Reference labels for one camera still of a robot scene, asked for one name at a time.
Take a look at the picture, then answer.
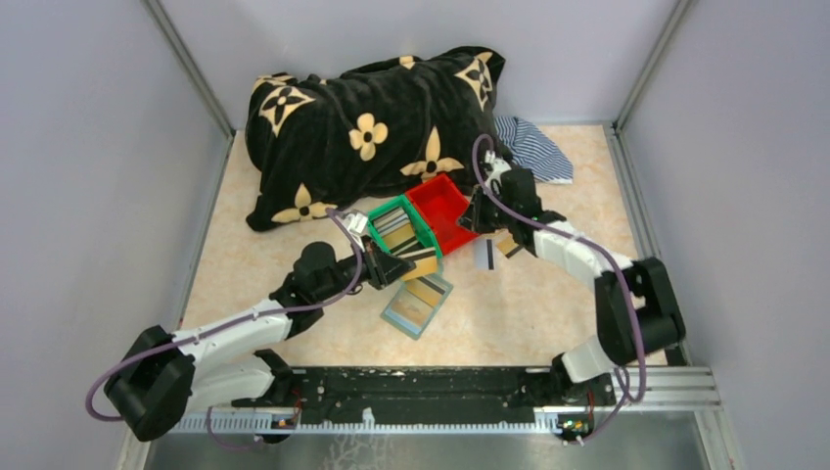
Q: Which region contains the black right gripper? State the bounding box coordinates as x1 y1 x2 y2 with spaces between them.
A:
456 185 517 234

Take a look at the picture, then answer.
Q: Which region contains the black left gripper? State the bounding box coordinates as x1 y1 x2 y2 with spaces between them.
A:
316 233 416 302

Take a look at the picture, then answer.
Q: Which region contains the mint green card holder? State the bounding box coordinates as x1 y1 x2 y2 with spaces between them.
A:
381 274 453 340

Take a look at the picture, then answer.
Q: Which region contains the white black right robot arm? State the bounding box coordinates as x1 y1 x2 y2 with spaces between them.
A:
458 167 686 403

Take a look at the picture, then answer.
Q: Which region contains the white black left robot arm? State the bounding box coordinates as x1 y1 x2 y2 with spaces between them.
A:
104 237 416 442

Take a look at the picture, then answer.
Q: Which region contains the stack of cards in bin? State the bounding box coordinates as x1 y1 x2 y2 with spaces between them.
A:
371 206 436 254

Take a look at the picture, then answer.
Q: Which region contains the gold card in holder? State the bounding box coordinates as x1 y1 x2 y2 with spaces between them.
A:
405 276 449 307

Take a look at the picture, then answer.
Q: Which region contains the gold card with stripe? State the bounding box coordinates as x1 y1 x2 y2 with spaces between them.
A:
495 234 523 259

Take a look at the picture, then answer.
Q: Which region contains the white card black stripe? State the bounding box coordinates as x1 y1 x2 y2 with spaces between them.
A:
473 238 495 271

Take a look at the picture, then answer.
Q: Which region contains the blue white striped cloth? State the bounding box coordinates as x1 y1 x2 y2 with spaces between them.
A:
494 116 575 184

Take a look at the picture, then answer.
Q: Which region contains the green plastic bin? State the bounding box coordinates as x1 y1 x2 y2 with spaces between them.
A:
368 195 443 259

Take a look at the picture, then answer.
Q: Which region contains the red plastic bin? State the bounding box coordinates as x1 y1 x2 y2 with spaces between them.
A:
404 173 478 256

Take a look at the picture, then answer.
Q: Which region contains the black floral blanket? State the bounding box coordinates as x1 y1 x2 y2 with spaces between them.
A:
245 46 506 232

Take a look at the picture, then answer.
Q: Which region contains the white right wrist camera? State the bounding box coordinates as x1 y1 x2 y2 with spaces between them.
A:
481 151 513 192

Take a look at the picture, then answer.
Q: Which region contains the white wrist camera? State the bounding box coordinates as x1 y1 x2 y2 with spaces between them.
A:
344 211 369 237
481 151 513 192

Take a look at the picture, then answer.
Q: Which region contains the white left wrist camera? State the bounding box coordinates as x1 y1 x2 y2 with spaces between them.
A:
344 211 369 237

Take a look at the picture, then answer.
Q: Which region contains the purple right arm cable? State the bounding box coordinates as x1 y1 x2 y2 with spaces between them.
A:
472 133 650 445

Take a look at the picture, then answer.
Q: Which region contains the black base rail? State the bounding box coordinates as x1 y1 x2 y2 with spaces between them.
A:
232 366 616 425

